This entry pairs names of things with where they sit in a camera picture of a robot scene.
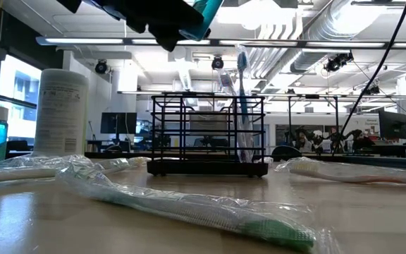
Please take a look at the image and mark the black ceiling spotlight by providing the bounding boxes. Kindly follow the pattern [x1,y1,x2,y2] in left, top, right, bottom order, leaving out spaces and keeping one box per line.
[94,59,108,75]
[211,55,225,71]

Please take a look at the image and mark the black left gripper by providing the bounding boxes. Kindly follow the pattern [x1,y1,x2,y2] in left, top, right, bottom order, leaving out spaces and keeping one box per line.
[56,0,204,53]

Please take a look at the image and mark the black ceiling fixture cluster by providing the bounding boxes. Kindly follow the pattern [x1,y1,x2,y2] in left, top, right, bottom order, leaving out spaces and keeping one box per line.
[324,52,355,73]

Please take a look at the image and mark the silver ceiling duct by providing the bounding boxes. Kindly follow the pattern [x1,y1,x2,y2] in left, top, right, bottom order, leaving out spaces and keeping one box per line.
[252,0,401,75]

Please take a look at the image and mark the green toothbrush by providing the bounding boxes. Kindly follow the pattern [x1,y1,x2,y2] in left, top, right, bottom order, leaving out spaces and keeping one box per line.
[0,157,152,186]
[55,164,331,254]

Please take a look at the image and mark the black wire toothbrush rack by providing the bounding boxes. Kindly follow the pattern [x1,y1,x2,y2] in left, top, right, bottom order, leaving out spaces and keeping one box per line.
[146,92,269,179]

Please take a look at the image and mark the black chair back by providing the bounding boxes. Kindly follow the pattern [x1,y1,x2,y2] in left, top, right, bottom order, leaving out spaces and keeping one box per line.
[271,145,303,159]

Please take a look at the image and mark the white wipes canister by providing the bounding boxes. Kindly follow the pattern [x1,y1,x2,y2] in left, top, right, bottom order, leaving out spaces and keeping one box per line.
[32,68,90,163]

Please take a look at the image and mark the black office chair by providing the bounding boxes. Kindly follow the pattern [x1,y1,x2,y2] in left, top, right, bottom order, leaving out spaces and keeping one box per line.
[7,140,31,153]

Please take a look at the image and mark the black metal stand frame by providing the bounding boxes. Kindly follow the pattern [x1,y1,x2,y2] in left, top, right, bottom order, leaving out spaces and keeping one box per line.
[286,94,340,153]

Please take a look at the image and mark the background robot arms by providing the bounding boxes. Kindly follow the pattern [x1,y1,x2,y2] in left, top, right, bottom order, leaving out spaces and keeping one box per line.
[282,126,376,153]

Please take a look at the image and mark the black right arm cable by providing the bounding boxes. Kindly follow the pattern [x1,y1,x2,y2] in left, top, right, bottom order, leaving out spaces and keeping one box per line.
[331,0,406,157]

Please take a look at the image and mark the long ceiling light bar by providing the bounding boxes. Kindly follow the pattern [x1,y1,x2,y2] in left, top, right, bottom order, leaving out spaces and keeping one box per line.
[35,35,406,50]

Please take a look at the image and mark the orange toothbrush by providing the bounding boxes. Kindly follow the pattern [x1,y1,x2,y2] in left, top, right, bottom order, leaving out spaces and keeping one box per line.
[274,156,406,187]

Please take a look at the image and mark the black computer monitor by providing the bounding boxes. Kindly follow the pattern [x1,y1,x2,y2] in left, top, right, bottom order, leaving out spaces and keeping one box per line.
[378,110,406,140]
[99,111,138,135]

